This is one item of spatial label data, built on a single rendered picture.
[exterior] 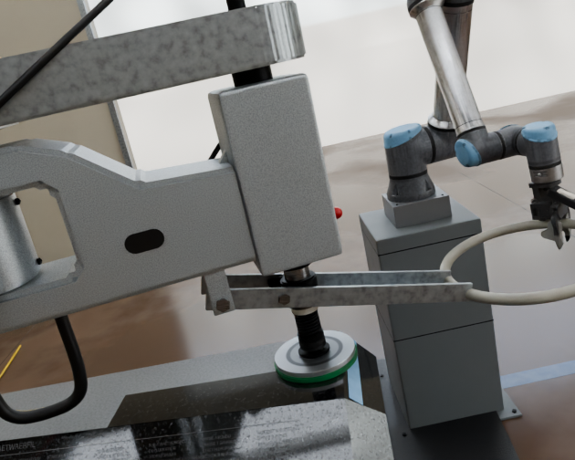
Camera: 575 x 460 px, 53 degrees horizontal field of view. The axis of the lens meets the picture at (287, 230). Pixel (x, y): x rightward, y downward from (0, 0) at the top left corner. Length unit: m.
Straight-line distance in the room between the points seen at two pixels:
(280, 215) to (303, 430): 0.49
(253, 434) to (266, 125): 0.70
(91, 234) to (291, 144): 0.46
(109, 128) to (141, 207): 5.02
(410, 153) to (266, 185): 1.07
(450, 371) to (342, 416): 1.14
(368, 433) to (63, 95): 0.97
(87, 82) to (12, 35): 5.28
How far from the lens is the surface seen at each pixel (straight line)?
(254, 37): 1.24
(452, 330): 2.38
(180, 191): 1.24
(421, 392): 2.47
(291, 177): 1.27
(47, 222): 6.64
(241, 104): 1.23
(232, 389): 1.52
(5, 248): 1.32
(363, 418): 1.40
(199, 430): 1.45
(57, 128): 6.40
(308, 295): 1.40
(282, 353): 1.55
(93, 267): 1.28
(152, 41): 1.22
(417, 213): 2.26
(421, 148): 2.25
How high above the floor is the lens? 1.56
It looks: 17 degrees down
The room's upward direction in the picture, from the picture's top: 13 degrees counter-clockwise
